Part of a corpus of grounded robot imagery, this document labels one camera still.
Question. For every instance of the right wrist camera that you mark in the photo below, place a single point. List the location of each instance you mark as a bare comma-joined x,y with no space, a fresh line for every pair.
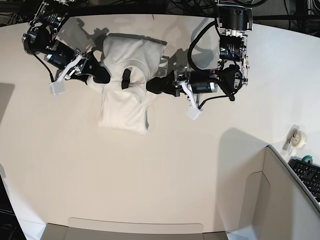
56,88

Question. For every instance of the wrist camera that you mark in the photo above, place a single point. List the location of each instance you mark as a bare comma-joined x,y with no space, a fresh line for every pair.
193,112
56,88

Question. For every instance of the white printed t-shirt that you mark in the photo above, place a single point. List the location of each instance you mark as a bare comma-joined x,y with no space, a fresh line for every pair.
131,61

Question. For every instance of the black monitor left edge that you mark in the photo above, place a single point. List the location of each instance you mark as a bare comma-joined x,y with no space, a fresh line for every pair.
10,228

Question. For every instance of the green tape roll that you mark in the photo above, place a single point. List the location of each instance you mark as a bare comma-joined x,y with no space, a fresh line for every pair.
307,159

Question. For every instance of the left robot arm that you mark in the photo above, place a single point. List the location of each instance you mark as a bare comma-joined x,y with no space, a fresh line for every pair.
233,19

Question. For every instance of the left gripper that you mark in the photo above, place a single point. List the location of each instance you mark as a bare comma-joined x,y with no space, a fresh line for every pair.
183,81

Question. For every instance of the grey cardboard box right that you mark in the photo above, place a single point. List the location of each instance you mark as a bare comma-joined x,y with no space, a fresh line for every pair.
277,205

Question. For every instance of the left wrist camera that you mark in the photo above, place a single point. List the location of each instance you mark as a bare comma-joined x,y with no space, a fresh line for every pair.
193,112

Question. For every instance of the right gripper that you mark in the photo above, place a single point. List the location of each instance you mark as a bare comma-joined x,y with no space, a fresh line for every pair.
88,66

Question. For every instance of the black computer keyboard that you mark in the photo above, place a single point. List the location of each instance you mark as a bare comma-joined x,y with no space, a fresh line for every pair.
309,174

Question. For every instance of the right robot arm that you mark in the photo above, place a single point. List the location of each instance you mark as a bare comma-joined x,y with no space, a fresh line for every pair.
40,37

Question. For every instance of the clear tape dispenser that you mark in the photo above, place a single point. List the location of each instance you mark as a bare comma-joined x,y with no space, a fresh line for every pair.
296,140

